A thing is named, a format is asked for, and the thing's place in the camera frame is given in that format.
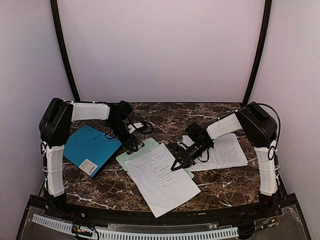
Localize black left camera cable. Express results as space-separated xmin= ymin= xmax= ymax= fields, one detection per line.
xmin=104 ymin=109 xmax=154 ymax=141

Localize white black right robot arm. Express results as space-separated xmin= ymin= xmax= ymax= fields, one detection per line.
xmin=167 ymin=102 xmax=281 ymax=197

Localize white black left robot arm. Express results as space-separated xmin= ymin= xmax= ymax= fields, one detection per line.
xmin=39 ymin=97 xmax=139 ymax=198

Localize mint green clipboard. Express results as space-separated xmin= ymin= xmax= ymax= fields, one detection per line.
xmin=116 ymin=138 xmax=194 ymax=182

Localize black left frame post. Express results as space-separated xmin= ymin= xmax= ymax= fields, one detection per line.
xmin=50 ymin=0 xmax=81 ymax=101

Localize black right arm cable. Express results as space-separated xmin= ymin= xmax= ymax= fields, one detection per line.
xmin=249 ymin=102 xmax=282 ymax=161

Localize black frame post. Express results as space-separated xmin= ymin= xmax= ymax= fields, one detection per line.
xmin=50 ymin=0 xmax=81 ymax=101
xmin=241 ymin=0 xmax=272 ymax=106

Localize white printed form sheet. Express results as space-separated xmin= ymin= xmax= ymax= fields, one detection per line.
xmin=125 ymin=143 xmax=201 ymax=218

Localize white slotted cable duct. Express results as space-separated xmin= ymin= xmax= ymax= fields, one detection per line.
xmin=31 ymin=214 xmax=239 ymax=240

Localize black right frame post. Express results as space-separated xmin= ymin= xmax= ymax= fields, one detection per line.
xmin=241 ymin=0 xmax=272 ymax=106

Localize blue file folder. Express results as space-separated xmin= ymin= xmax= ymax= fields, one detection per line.
xmin=63 ymin=125 xmax=122 ymax=178

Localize stapled text document stack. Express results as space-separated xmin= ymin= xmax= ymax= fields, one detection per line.
xmin=188 ymin=133 xmax=248 ymax=172

